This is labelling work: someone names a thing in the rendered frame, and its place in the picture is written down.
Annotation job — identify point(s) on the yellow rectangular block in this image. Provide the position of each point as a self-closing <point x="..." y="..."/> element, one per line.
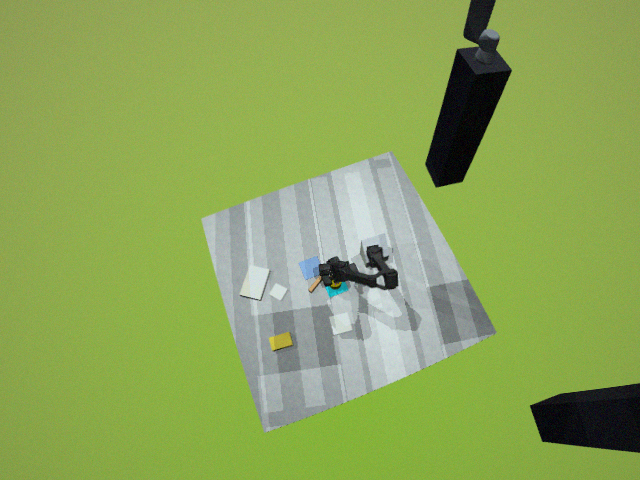
<point x="281" y="341"/>

